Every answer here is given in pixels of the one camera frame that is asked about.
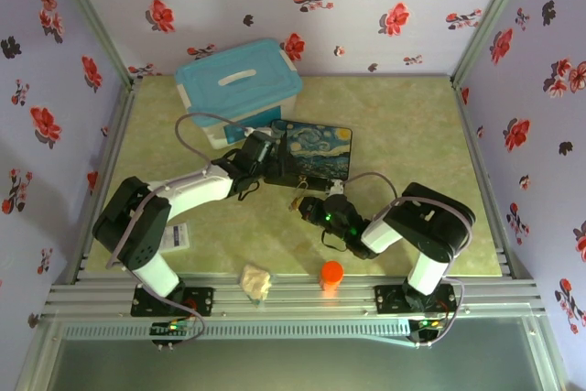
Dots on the small brass padlock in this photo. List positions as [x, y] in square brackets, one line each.
[302, 187]

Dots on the starry night print case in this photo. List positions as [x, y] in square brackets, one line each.
[320, 153]

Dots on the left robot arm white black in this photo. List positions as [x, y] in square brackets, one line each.
[151, 221]

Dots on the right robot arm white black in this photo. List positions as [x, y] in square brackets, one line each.
[426, 226]

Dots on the orange plastic bottle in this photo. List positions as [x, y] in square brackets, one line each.
[332, 274]

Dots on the blue lidded plastic storage box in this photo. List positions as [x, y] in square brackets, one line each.
[238, 84]

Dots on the crumpled beige paper ball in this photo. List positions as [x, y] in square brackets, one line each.
[255, 283]

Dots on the white printed card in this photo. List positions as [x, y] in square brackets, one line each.
[178, 235]

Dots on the right circuit board with leds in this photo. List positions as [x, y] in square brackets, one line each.
[426, 324]

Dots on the circuit board with leds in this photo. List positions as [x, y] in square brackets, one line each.
[426, 324]
[171, 328]

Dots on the left circuit board with leds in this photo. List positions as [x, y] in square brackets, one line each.
[171, 328]

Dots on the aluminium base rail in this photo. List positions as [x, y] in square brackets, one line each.
[293, 297]

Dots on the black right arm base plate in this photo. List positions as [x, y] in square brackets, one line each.
[389, 299]

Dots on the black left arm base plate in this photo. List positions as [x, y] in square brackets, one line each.
[201, 301]

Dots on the aluminium side rail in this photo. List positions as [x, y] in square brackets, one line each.
[110, 148]
[485, 171]

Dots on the aluminium frame post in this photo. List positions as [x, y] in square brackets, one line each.
[91, 20]
[492, 20]

